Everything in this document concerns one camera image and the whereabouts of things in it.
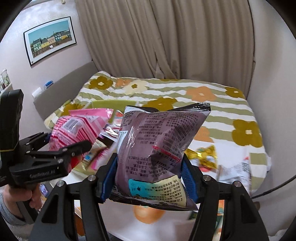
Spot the gold yellow snack bag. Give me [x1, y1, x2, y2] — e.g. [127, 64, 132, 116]
[185, 145, 218, 170]

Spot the pink striped snack bag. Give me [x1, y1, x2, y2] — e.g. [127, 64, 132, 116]
[49, 114, 109, 151]

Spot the white corn roll bag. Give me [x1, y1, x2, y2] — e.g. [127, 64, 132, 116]
[218, 160, 251, 194]

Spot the purple chip bag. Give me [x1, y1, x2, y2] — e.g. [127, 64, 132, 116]
[110, 102, 211, 211]

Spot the blue yellow snack bag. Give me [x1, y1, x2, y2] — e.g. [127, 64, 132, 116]
[82, 139, 107, 170]

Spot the person left hand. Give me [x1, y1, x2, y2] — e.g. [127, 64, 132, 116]
[3, 184, 42, 218]

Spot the floral striped quilt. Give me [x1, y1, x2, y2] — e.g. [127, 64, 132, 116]
[43, 70, 269, 193]

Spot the blue white item on headboard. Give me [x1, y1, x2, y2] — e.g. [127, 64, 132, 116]
[44, 80, 54, 89]

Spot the grey headboard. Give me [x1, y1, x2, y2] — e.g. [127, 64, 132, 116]
[33, 61, 98, 120]

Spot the framed town picture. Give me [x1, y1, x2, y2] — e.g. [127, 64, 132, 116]
[23, 16, 77, 66]

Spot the beige curtain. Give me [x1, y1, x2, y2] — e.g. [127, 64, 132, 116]
[76, 1, 255, 94]

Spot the black cable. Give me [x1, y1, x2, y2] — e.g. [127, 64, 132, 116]
[251, 174, 296, 200]

